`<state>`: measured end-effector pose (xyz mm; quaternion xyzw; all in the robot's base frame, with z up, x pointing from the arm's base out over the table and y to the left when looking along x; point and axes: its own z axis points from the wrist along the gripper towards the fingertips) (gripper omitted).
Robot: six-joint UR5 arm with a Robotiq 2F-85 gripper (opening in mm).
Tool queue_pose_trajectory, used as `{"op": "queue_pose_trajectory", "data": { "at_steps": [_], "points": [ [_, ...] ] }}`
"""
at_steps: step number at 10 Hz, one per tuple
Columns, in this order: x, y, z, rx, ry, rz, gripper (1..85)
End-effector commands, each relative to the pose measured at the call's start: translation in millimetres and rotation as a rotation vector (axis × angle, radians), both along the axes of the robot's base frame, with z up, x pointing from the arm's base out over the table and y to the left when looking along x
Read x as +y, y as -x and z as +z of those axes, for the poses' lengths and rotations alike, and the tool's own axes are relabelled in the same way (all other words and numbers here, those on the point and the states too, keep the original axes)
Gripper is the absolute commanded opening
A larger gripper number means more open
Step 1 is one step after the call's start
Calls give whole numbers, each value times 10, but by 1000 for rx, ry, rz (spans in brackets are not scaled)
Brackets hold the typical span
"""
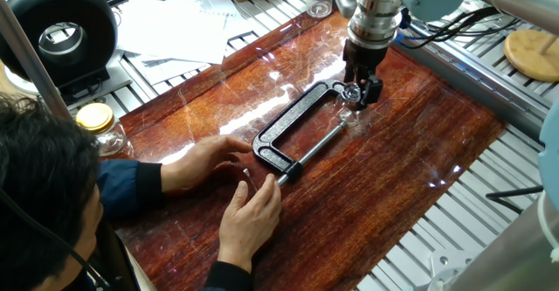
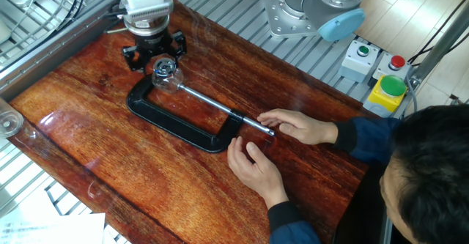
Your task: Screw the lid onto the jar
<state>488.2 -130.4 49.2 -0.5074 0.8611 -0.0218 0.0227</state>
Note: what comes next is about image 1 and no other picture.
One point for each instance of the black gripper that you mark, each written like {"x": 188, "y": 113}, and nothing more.
{"x": 364, "y": 55}

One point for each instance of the white round jar lid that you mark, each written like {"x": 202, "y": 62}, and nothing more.
{"x": 351, "y": 92}

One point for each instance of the small clear glass jar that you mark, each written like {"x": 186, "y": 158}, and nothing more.
{"x": 347, "y": 115}

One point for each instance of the black C-clamp with steel screw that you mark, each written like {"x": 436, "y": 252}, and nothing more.
{"x": 273, "y": 153}

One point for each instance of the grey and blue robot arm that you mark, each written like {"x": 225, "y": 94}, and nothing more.
{"x": 375, "y": 20}

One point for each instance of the person's left forearm blue sleeve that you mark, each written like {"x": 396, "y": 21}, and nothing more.
{"x": 131, "y": 187}

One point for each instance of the person's right forearm dark sleeve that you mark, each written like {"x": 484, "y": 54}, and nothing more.
{"x": 227, "y": 280}

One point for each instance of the clear glass storage jar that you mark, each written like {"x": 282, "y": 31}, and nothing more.
{"x": 107, "y": 142}

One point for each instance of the gold metal jar lid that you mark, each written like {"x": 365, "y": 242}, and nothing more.
{"x": 94, "y": 117}

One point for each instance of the person's left hand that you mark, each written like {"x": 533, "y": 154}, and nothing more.
{"x": 201, "y": 161}

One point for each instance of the person's right hand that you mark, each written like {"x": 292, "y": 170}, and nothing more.
{"x": 251, "y": 225}

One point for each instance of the round wooden disc stand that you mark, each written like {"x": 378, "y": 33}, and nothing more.
{"x": 528, "y": 57}

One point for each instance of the white paper sheet with drawing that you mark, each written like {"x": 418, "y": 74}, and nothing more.
{"x": 170, "y": 70}

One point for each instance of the white printed paper sheets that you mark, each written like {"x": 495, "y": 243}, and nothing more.
{"x": 174, "y": 29}

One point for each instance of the black table side panel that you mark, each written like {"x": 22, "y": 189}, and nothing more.
{"x": 118, "y": 258}

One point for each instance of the person's head black hair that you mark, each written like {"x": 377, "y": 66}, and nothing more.
{"x": 35, "y": 168}

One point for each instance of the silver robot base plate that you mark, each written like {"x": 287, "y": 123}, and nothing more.
{"x": 454, "y": 265}

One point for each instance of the grey metal base plate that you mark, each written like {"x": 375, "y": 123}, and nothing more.
{"x": 118, "y": 81}

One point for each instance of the aluminium frame post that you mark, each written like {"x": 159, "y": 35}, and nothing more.
{"x": 32, "y": 64}

